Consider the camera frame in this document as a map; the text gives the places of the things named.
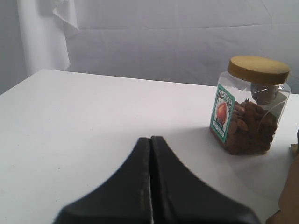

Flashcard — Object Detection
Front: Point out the brown paper bag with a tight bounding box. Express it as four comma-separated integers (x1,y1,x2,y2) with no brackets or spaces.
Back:
265,144,299,224

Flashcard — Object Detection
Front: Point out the almond jar with yellow lid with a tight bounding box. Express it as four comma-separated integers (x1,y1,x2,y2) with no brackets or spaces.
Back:
210,56,291,155

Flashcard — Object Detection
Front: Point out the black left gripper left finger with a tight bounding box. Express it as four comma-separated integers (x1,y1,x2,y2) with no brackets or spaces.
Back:
54,138,152,224

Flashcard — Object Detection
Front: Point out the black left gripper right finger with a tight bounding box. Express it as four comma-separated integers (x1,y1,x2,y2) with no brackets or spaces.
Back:
150,136,260,224

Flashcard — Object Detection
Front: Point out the white backdrop cloth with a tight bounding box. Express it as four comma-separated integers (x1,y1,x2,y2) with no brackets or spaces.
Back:
0,0,299,93

